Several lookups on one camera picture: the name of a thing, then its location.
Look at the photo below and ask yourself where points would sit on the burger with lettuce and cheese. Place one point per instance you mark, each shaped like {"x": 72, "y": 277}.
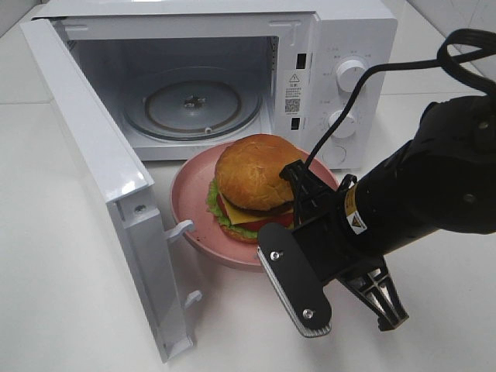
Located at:
{"x": 247, "y": 191}

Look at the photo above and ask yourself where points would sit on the white microwave door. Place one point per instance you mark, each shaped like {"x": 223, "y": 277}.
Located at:
{"x": 88, "y": 84}

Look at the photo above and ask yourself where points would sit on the pink round plate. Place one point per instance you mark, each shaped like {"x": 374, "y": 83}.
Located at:
{"x": 188, "y": 201}

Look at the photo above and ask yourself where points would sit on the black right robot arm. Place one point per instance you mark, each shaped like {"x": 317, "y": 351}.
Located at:
{"x": 443, "y": 178}

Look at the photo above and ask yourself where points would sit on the upper white power knob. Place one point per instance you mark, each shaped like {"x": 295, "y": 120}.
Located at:
{"x": 348, "y": 73}

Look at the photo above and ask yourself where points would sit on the white microwave oven body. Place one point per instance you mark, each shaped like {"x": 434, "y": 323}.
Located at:
{"x": 291, "y": 48}

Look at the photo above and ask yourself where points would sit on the white timer knob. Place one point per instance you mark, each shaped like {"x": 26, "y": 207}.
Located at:
{"x": 346, "y": 128}

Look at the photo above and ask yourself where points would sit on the round white door button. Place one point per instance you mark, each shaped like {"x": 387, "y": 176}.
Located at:
{"x": 333, "y": 155}

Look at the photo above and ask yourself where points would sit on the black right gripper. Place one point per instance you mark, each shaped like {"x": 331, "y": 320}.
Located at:
{"x": 325, "y": 237}

